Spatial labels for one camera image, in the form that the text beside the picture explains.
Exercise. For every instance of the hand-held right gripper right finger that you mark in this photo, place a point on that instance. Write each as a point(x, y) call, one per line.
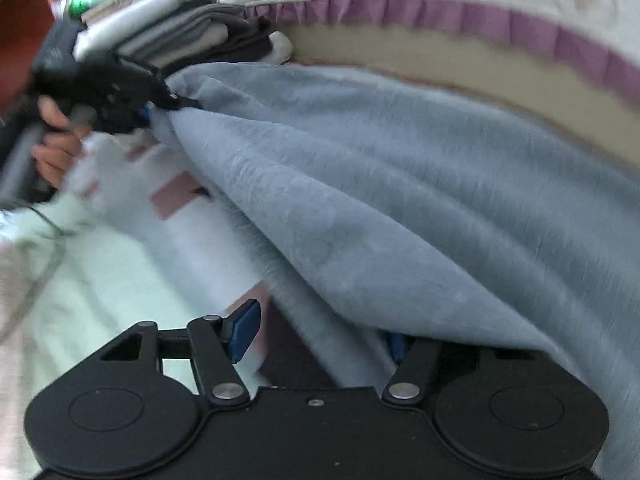
point(415, 370)

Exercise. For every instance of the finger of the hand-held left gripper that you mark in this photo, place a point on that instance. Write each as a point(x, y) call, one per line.
point(182, 101)
point(144, 117)

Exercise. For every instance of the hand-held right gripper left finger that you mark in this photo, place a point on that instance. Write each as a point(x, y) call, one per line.
point(247, 327)

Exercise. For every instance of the grey fleece sweatshirt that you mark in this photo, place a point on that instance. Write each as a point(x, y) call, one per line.
point(400, 185)

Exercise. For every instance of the person's left hand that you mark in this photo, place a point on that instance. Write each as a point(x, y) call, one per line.
point(57, 155)

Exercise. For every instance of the grey folded garment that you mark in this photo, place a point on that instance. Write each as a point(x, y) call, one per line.
point(200, 25)

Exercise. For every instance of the checked printed mat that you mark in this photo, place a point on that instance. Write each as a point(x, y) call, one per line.
point(175, 195)

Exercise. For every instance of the white folded garment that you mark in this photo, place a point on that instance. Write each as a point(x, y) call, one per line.
point(150, 15)

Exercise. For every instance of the dark folded garment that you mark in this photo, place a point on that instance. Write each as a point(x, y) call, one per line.
point(255, 45)

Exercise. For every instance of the light green cloth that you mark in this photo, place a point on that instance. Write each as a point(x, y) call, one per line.
point(125, 285)

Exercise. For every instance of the beige mattress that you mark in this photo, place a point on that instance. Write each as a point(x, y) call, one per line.
point(450, 55)

